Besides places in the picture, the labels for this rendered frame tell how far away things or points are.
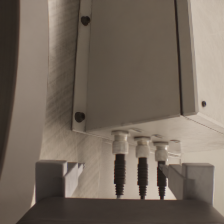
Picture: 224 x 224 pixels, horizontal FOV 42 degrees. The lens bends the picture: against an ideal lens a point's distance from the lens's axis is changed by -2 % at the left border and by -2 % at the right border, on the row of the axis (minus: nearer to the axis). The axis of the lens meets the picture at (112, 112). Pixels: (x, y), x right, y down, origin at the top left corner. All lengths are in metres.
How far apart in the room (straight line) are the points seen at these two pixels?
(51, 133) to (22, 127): 0.08
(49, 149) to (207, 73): 0.15
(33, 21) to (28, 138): 0.08
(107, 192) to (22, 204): 0.14
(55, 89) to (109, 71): 0.05
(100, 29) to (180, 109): 0.13
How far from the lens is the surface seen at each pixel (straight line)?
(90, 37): 0.32
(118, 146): 0.27
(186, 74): 0.23
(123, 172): 0.27
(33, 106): 0.20
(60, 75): 0.28
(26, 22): 0.22
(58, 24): 0.30
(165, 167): 0.17
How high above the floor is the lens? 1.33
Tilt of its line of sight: 46 degrees up
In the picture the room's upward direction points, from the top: 46 degrees clockwise
